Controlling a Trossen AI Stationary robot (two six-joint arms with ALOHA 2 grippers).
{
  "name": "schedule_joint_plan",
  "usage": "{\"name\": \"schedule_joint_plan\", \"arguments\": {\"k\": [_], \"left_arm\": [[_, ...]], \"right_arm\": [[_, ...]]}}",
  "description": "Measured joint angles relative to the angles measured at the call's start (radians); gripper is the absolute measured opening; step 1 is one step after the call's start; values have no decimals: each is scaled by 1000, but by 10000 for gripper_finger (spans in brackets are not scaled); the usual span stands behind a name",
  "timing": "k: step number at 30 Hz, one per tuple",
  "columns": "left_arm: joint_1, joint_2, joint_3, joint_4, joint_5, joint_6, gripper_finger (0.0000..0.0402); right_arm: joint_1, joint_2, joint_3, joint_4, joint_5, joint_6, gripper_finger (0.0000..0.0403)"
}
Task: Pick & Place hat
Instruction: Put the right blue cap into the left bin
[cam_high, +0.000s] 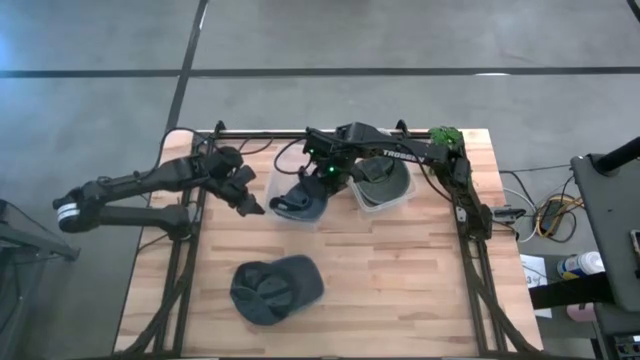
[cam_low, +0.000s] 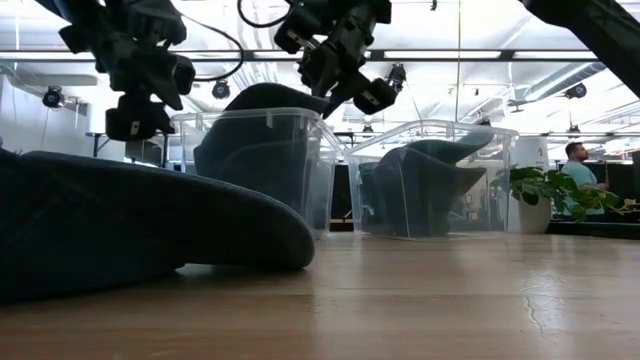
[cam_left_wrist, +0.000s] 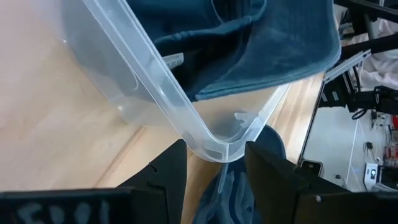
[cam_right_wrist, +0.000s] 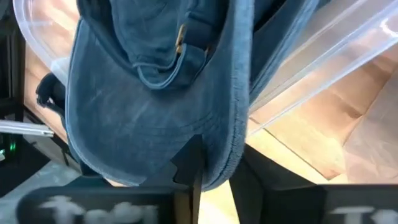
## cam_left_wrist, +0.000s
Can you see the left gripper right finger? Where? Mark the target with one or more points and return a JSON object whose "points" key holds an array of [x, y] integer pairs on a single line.
{"points": [[280, 193]]}

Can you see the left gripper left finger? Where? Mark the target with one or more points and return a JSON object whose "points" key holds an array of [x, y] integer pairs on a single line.
{"points": [[140, 202]]}

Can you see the navy blue baseball cap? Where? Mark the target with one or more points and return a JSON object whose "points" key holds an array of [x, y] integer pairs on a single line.
{"points": [[280, 46]]}

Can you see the medium blue baseball cap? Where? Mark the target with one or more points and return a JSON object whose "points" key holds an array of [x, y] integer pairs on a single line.
{"points": [[174, 12]]}

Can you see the small white device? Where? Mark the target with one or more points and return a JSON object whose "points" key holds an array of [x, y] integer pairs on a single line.
{"points": [[370, 174]]}

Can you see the clear plastic bin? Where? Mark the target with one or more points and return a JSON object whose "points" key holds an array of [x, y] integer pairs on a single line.
{"points": [[149, 77]]}

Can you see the black lab equipment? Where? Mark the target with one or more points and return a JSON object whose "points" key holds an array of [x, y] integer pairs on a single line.
{"points": [[376, 99]]}

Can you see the black aluminium table frame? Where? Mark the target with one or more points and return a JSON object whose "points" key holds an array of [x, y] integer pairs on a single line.
{"points": [[311, 166]]}

